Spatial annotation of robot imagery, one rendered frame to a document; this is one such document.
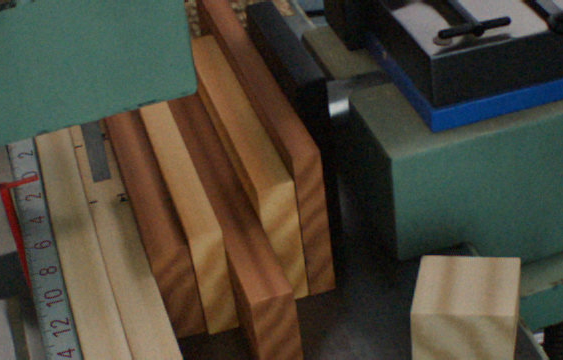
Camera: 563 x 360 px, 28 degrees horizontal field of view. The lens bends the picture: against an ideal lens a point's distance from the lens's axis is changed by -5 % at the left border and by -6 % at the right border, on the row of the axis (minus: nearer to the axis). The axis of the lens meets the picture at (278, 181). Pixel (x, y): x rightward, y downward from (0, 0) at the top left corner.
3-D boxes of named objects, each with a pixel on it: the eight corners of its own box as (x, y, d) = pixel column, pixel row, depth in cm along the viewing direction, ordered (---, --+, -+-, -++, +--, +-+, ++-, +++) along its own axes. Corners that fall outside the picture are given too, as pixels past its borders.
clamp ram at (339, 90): (455, 203, 59) (447, 47, 54) (315, 243, 57) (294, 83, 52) (392, 117, 66) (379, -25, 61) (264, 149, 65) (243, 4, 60)
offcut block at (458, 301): (423, 308, 53) (421, 254, 51) (518, 310, 52) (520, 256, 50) (411, 366, 50) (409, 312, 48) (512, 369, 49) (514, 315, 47)
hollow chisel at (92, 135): (111, 179, 56) (92, 90, 53) (94, 183, 56) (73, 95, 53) (108, 169, 57) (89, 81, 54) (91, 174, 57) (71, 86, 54)
